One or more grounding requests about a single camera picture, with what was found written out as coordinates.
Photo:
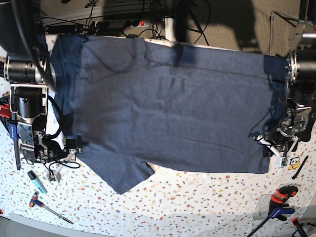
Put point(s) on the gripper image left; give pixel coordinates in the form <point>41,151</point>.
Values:
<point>49,152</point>

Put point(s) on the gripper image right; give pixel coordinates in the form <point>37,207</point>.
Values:
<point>275,139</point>

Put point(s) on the blue T-shirt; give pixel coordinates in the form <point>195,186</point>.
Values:
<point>163,108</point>

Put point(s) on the yellow face sticker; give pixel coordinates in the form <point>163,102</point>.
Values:
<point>294,163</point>

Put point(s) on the black game controller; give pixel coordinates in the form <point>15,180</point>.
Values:
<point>305,135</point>

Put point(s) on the light blue highlighter pen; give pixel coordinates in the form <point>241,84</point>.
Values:
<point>37,183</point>

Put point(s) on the blue bar clamp right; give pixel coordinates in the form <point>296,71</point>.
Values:
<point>278,206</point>

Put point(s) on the blue bar clamp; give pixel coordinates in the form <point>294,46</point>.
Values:
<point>10,123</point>
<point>278,206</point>

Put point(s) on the blue bar clamp left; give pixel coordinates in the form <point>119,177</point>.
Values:
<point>10,123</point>

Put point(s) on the clear plastic bag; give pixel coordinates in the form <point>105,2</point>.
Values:
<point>262,208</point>

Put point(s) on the orange clamp bottom right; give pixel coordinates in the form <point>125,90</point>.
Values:
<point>299,228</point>

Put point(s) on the white power strip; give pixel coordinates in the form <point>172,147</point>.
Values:
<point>115,24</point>

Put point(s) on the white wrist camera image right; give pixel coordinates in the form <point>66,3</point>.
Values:
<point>282,162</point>

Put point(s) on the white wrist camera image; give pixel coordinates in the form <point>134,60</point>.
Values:
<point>54,175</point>
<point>282,162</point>

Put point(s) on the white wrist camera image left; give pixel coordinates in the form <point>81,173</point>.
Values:
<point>54,175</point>

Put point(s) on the orange handled T-wrench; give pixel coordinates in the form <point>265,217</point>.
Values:
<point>36,202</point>

